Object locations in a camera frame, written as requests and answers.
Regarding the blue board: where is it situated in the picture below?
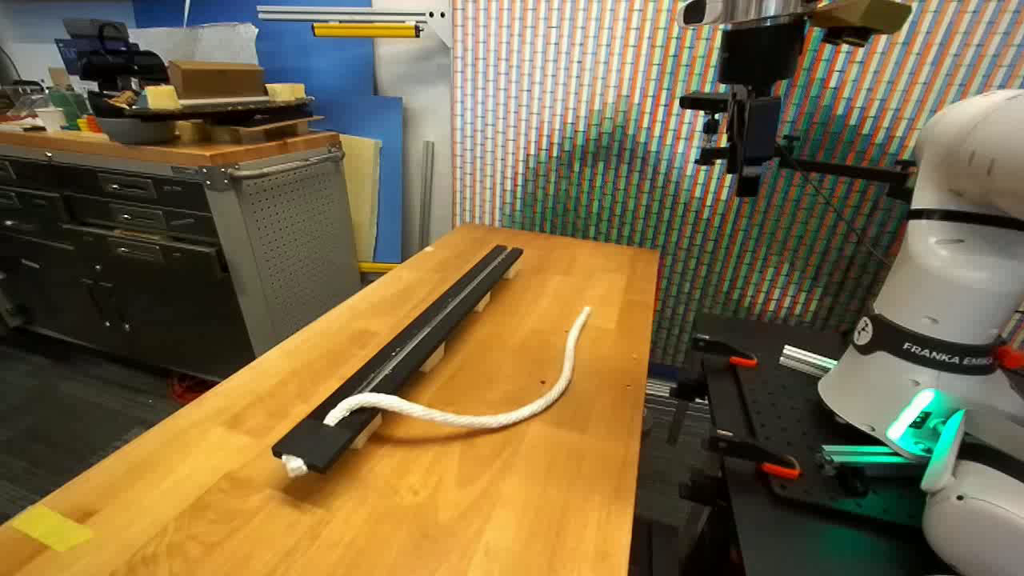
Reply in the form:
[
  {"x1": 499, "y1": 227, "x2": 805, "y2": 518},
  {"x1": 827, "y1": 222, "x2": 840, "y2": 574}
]
[{"x1": 131, "y1": 0, "x2": 410, "y2": 266}]

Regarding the black equipment pile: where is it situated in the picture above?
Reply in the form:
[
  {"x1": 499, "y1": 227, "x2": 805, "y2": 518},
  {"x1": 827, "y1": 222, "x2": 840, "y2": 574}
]
[{"x1": 56, "y1": 16, "x2": 173, "y2": 95}]

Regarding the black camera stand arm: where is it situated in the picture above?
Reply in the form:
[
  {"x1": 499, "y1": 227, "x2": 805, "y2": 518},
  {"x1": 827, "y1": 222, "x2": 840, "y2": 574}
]
[{"x1": 691, "y1": 110, "x2": 923, "y2": 201}]

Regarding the yellow bar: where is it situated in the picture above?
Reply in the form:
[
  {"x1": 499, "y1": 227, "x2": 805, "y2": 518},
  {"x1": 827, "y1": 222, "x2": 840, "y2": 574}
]
[{"x1": 310, "y1": 20, "x2": 425, "y2": 46}]

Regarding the grey perforated metal cabinet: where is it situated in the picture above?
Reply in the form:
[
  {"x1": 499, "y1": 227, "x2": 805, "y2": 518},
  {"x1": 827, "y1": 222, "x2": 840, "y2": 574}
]
[{"x1": 0, "y1": 125, "x2": 366, "y2": 385}]

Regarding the pale foam block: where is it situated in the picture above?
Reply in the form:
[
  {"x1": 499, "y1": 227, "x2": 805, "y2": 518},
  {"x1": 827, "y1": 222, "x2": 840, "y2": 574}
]
[
  {"x1": 262, "y1": 80, "x2": 315, "y2": 110},
  {"x1": 140, "y1": 82, "x2": 182, "y2": 111}
]

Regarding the striped colourful backdrop panel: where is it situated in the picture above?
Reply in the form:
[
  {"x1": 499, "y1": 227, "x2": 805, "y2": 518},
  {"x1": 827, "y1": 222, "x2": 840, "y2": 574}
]
[{"x1": 449, "y1": 0, "x2": 969, "y2": 371}]

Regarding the black camera on stand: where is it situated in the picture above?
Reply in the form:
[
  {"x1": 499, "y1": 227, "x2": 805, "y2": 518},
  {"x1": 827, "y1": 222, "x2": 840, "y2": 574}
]
[{"x1": 677, "y1": 90, "x2": 740, "y2": 116}]

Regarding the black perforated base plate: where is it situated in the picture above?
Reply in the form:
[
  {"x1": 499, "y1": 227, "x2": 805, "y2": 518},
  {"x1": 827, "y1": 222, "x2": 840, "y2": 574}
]
[{"x1": 697, "y1": 314, "x2": 942, "y2": 576}]

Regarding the tan wrist camera mount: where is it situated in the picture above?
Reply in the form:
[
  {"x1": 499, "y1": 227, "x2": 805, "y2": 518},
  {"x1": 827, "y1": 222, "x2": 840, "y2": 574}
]
[{"x1": 805, "y1": 0, "x2": 916, "y2": 39}]

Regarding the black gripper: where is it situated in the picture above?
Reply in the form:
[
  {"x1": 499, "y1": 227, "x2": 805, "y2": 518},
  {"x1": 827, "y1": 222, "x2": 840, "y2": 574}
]
[{"x1": 713, "y1": 16, "x2": 813, "y2": 201}]

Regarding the brown wooden box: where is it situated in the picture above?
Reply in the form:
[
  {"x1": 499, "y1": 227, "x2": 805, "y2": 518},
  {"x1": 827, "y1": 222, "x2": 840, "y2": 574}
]
[{"x1": 168, "y1": 56, "x2": 270, "y2": 101}]

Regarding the white rope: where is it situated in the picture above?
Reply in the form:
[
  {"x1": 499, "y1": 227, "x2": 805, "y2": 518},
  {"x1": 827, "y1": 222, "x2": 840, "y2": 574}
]
[{"x1": 319, "y1": 305, "x2": 596, "y2": 434}]

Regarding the long black grooved rail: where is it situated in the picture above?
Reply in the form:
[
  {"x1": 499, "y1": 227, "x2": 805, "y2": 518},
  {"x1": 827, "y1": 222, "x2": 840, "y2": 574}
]
[{"x1": 270, "y1": 243, "x2": 527, "y2": 477}]

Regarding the orange handled clamp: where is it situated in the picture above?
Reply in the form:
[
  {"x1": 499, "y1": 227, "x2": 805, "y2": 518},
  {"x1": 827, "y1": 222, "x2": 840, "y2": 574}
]
[
  {"x1": 688, "y1": 331, "x2": 762, "y2": 374},
  {"x1": 710, "y1": 429, "x2": 805, "y2": 482}
]

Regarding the yellow tape patch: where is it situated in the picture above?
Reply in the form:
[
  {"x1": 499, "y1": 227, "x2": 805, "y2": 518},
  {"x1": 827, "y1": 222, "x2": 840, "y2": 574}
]
[{"x1": 11, "y1": 503, "x2": 95, "y2": 552}]

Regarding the silver metal bar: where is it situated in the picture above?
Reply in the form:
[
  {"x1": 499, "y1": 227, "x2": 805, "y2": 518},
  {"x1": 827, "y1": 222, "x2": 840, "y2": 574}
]
[{"x1": 778, "y1": 342, "x2": 842, "y2": 382}]

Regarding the black flat board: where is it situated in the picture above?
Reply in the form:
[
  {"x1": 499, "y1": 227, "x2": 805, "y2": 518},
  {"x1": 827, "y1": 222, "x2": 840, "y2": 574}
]
[{"x1": 85, "y1": 93, "x2": 319, "y2": 120}]

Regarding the beige panel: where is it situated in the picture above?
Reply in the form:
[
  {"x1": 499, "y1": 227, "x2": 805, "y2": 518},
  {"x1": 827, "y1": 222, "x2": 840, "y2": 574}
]
[{"x1": 339, "y1": 131, "x2": 387, "y2": 266}]

